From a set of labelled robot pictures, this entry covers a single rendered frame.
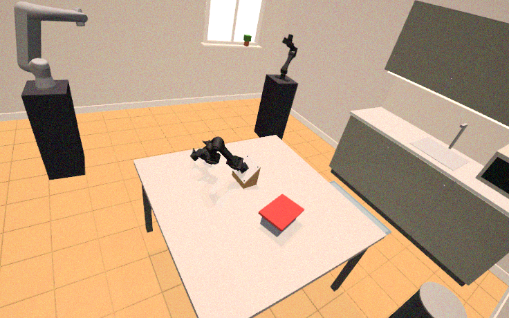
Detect red box lid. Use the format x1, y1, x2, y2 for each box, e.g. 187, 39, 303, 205
258, 194, 304, 231

